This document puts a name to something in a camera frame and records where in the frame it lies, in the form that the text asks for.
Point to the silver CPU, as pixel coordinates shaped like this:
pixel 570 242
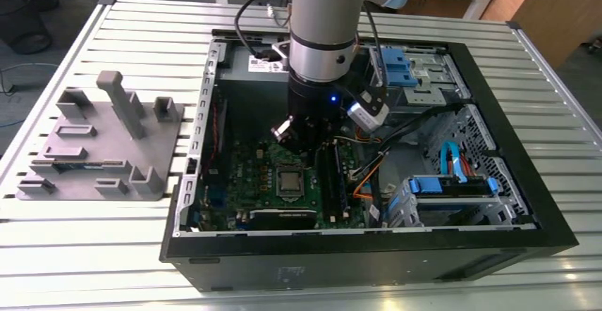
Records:
pixel 289 181

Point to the wooden cabinet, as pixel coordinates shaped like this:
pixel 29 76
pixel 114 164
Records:
pixel 559 15

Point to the green RAM stick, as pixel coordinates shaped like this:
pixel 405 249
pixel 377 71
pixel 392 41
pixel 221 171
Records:
pixel 74 166

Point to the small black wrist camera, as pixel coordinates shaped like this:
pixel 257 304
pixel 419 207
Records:
pixel 281 131

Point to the black PC case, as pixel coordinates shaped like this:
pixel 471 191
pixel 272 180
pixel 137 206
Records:
pixel 328 272

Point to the grey power supply unit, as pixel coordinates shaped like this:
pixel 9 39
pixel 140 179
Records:
pixel 248 96

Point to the grey parts rack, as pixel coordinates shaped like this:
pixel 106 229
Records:
pixel 108 149

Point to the green motherboard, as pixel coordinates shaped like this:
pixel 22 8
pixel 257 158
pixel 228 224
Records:
pixel 253 191

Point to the silver optical drive cage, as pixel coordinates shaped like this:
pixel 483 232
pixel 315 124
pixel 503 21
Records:
pixel 423 99

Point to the black graphics card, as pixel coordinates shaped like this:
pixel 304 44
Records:
pixel 281 219

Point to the blue disk carrier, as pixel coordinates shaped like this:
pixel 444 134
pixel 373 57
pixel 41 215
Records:
pixel 425 185

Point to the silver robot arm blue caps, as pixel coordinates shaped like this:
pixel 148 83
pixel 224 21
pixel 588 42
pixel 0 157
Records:
pixel 324 25

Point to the black RAM stick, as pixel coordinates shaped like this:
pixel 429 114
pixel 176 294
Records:
pixel 341 180

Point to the blue plastic drive bracket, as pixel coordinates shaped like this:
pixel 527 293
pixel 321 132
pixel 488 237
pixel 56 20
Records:
pixel 399 67

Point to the silver hard disk cage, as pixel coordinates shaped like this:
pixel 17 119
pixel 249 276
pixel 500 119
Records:
pixel 404 216

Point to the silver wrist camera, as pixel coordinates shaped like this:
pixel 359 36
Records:
pixel 368 115

